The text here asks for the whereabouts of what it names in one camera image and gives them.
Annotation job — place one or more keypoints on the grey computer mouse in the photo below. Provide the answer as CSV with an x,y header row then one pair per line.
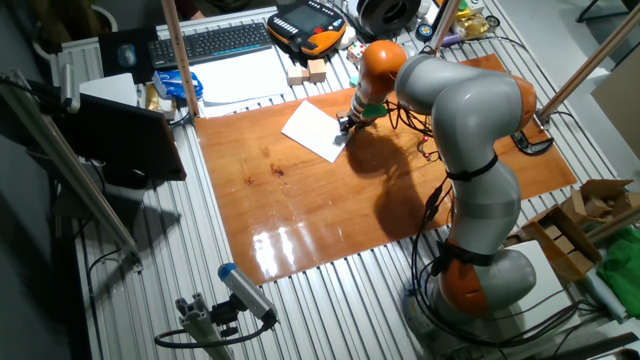
x,y
126,55

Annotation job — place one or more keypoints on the green cloth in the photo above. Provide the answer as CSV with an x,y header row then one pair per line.
x,y
625,270

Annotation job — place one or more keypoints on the black flat monitor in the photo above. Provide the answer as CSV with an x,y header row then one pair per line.
x,y
125,140

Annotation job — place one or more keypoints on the silver depth camera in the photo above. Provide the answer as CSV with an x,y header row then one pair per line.
x,y
70,87

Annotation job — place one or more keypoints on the black mouse pad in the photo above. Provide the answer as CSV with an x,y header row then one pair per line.
x,y
112,62

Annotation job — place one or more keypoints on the small wooden block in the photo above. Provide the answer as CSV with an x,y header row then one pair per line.
x,y
305,74

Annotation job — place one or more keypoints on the white box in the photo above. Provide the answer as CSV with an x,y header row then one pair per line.
x,y
110,89

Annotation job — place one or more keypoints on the black orange teach pendant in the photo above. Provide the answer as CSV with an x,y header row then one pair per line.
x,y
305,22

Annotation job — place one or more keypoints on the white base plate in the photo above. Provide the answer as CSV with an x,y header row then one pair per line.
x,y
545,265

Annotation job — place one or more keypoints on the aluminium profile bracket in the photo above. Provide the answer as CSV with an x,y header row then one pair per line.
x,y
200,325

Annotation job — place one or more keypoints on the white paper stack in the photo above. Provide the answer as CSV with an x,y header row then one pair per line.
x,y
240,80

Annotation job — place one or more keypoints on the brown cardboard box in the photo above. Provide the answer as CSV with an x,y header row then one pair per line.
x,y
570,245

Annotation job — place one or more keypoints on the gold foil packet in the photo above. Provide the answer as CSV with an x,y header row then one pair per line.
x,y
157,102

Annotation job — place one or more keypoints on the large wooden cube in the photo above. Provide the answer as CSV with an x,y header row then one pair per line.
x,y
317,71

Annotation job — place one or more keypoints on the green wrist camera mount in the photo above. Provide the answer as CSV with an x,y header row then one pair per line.
x,y
375,111

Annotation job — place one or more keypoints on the white egg-shaped object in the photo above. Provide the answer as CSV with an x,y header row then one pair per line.
x,y
346,37

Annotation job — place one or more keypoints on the medium wooden cube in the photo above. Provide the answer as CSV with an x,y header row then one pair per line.
x,y
295,76

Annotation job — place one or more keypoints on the blue tissue pack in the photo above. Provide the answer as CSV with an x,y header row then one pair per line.
x,y
172,84

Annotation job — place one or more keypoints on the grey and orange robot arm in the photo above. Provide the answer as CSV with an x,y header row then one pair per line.
x,y
470,110

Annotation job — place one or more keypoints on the beige cardboard sheet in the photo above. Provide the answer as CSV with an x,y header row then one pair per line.
x,y
620,110

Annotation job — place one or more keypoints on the aluminium pole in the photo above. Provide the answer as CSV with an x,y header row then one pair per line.
x,y
444,25

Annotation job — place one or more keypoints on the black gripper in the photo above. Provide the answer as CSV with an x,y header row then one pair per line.
x,y
352,119

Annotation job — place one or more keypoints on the black filament spool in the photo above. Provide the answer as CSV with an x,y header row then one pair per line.
x,y
387,15

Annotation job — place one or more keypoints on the silver camera with blue end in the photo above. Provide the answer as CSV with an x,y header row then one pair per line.
x,y
247,292

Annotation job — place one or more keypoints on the black clamp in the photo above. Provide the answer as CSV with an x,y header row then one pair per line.
x,y
531,148

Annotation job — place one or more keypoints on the glossy brown wooden board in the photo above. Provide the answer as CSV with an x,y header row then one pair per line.
x,y
300,210

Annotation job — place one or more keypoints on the black computer keyboard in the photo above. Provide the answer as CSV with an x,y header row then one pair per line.
x,y
210,44

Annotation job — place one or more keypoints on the aluminium profile beam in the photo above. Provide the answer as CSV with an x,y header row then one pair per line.
x,y
65,160

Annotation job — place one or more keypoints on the white paper sheet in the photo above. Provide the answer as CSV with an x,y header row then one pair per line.
x,y
312,131

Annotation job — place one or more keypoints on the Rubik's cube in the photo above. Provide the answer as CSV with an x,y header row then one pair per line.
x,y
355,52

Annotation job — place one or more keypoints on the yellow snack packet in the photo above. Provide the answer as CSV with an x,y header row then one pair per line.
x,y
470,26

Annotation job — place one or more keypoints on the wooden pole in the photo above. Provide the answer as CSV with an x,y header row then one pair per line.
x,y
615,223
590,62
180,55

